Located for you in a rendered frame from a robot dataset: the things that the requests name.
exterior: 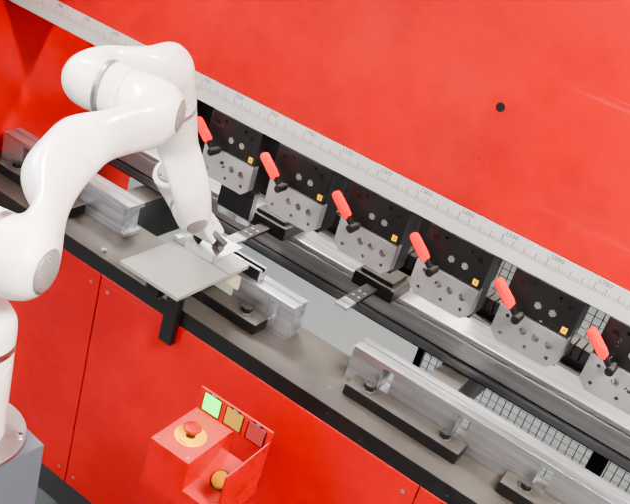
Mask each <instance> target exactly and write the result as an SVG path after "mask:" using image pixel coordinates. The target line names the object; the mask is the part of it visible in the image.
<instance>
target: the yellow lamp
mask: <svg viewBox="0 0 630 504"><path fill-rule="evenodd" d="M243 418H244V417H243V416H241V415H240V414H238V413H236V412H235V411H233V410H232V409H230V408H229V407H227V410H226V414H225V417H224V421H223V423H225V424H226V425H228V426H229V427H231V428H232V429H234V430H235V431H237V432H238V433H239V431H240V428H241V425H242V421H243Z"/></svg>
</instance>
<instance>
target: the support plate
mask: <svg viewBox="0 0 630 504"><path fill-rule="evenodd" d="M186 239H187V240H188V241H190V242H192V243H194V242H195V240H194V238H193V237H192V234H189V235H187V236H184V237H182V238H179V239H176V240H175V241H177V242H178V243H180V244H182V245H183V246H185V241H186ZM175 241H171V242H168V243H166V244H163V245H161V246H158V247H155V248H153V249H150V250H147V251H145V252H142V253H139V254H137V255H134V256H132V257H129V258H126V259H124V260H121V261H120V265H122V266H123V267H125V268H126V269H128V270H129V271H131V272H132V273H134V274H135V275H137V276H138V277H140V278H141V279H143V280H145V281H146V282H148V283H149V284H151V285H152V286H154V287H155V288H157V289H158V290H160V291H161V292H163V293H164V294H166V295H168V296H169V297H171V298H172V299H174V300H175V301H179V300H181V299H184V298H186V297H188V296H190V295H192V294H194V293H197V292H199V291H201V290H203V289H205V288H207V287H210V286H212V285H214V284H216V283H218V282H220V281H223V280H225V279H227V278H229V277H231V276H233V275H235V274H238V273H240V272H242V271H244V270H246V269H248V268H249V265H248V264H246V263H244V262H243V261H241V260H239V259H238V258H236V257H235V256H233V255H231V254H229V255H226V256H224V257H222V258H220V259H218V260H216V261H214V263H212V264H214V265H216V266H217V267H219V268H221V269H222V270H224V271H225V272H227V273H229V275H228V274H227V273H225V272H224V271H222V270H220V269H219V268H217V267H215V266H214V265H212V264H211V263H209V262H207V261H206V260H204V259H202V258H201V257H199V256H198V255H196V254H194V253H193V252H191V251H189V250H188V249H186V248H185V247H183V246H181V245H180V244H178V243H177V242H175Z"/></svg>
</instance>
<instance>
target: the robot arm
mask: <svg viewBox="0 0 630 504"><path fill-rule="evenodd" d="M61 82H62V87H63V90H64V92H65V93H66V95H67V96H68V98H69V99H70V100H71V101H72V102H74V103H75V104H77V105H78V106H80V107H82V108H84V109H86V110H88V111H90V112H87V113H80V114H75V115H72V116H69V117H66V118H64V119H62V120H60V121H59V122H58V123H56V124H55V125H54V126H53V127H52V128H51V129H50V130H49V131H48V132H47V133H46V134H45V135H44V136H43V137H42V138H41V139H40V140H39V141H38V142H37V143H36V144H35V146H34V147H33V148H32V149H31V150H30V152H29V153H28V155H27V156H26V158H25V160H24V162H23V165H22V168H21V185H22V189H23V192H24V195H25V197H26V199H27V201H28V203H29V205H30V207H29V208H28V210H27V211H25V212H23V213H20V214H17V213H15V212H12V211H10V210H8V209H5V208H3V207H1V206H0V467H2V466H4V465H5V464H7V463H9V462H10V461H11V460H13V459H14V458H15V457H16V456H17V455H18V454H19V453H20V451H21V450H22V448H23V446H24V444H25V440H26V435H27V427H26V423H25V420H24V418H23V416H22V414H21V413H20V412H19V411H18V410H17V409H16V408H15V407H14V406H12V405H11V404H10V403H9V395H10V388H11V380H12V372H13V364H14V357H15V349H16V342H17V333H18V319H17V315H16V313H15V311H14V309H13V307H12V306H11V304H10V303H9V301H8V300H12V301H28V300H32V299H34V298H37V297H38V296H40V295H42V294H43V293H44V292H45V291H47V290H48V289H49V288H50V287H51V285H52V284H53V282H54V280H55V279H56V276H57V274H58V272H59V268H60V263H61V257H62V250H63V241H64V233H65V227H66V222H67V218H68V215H69V213H70V210H71V208H72V206H73V204H74V202H75V200H76V199H77V197H78V195H79V194H80V192H81V191H82V190H83V188H84V187H85V186H86V185H87V184H88V183H89V181H90V180H91V179H92V178H93V177H94V176H95V174H96V173H97V172H98V171H99V170H100V169H101V168H102V167H103V166H104V165H105V164H106V163H108V162H110V161H111V160H113V159H116V158H118V157H121V156H125V155H129V154H132V153H137V152H141V151H145V150H149V149H153V148H156V147H157V151H158V154H159V157H160V160H161V161H160V162H159V163H158V164H157V165H156V167H155V168H154V171H153V180H154V182H155V184H156V185H157V187H158V189H159V191H160V192H161V194H162V196H163V197H164V199H165V201H166V203H167V204H168V206H169V208H170V210H171V212H172V214H173V216H174V219H175V221H176V223H177V225H178V226H179V227H180V229H182V230H183V231H184V232H186V233H189V234H192V237H193V238H194V240H195V242H196V243H197V244H200V243H201V241H202V240H204V241H205V242H207V243H209V244H211V245H212V247H211V248H212V250H213V252H214V254H215V255H216V256H218V255H219V253H221V252H222V251H223V250H224V247H225V246H226V245H227V244H228V242H227V241H226V240H225V239H224V238H223V237H222V236H221V235H220V234H223V232H224V230H223V228H222V226H221V224H220V223H219V221H218V219H217V218H216V217H215V215H214V214H213V213H212V212H211V208H212V207H211V190H210V184H209V179H208V174H207V170H206V166H205V163H204V159H203V156H202V153H201V150H200V146H199V142H198V122H197V96H196V75H195V67H194V62H193V60H192V57H191V56H190V54H189V52H188V51H187V50H186V49H185V48H184V47H183V46H181V45H180V44H178V43H175V42H163V43H159V44H155V45H151V46H120V45H104V46H96V47H92V48H88V49H85V50H83V51H80V52H78V53H77V54H75V55H73V56H72V57H71V58H70V59H69V60H68V61H67V63H66V64H65V66H64V68H63V69H62V76H61ZM219 233H220V234H219ZM214 239H216V241H215V242H214Z"/></svg>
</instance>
